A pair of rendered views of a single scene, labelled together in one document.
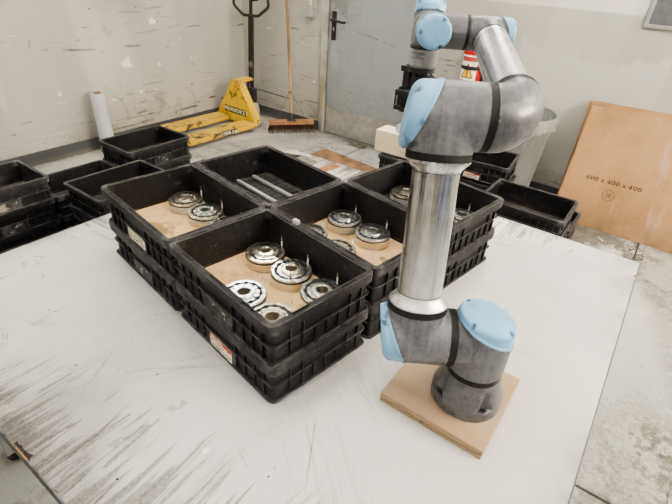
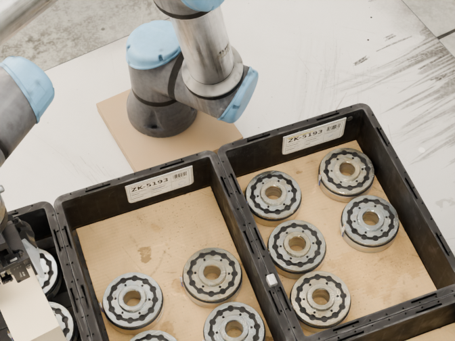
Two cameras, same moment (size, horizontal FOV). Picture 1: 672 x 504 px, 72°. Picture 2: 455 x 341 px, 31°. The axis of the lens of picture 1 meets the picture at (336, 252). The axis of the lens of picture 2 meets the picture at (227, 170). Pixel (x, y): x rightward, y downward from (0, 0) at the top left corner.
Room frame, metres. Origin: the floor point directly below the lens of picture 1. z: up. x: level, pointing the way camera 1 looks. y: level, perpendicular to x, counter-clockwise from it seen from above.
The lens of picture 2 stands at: (1.57, 0.31, 2.17)
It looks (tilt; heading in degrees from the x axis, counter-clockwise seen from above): 58 degrees down; 208
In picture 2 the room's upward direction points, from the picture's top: 2 degrees counter-clockwise
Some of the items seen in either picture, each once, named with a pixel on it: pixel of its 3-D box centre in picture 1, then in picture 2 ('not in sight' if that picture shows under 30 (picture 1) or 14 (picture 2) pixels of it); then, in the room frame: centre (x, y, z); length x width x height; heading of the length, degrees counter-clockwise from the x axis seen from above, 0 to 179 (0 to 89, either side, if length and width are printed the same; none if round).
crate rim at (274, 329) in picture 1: (269, 261); (335, 216); (0.88, 0.15, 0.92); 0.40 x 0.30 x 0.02; 47
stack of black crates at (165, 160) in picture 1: (151, 174); not in sight; (2.51, 1.13, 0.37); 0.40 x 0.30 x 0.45; 146
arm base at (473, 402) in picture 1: (470, 377); (160, 95); (0.70, -0.31, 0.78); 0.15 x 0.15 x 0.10
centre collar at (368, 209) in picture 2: (243, 292); (370, 218); (0.83, 0.20, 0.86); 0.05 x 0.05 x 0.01
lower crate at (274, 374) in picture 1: (270, 313); not in sight; (0.88, 0.15, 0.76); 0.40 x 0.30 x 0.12; 47
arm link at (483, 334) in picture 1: (478, 337); (159, 59); (0.70, -0.30, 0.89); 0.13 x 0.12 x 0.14; 88
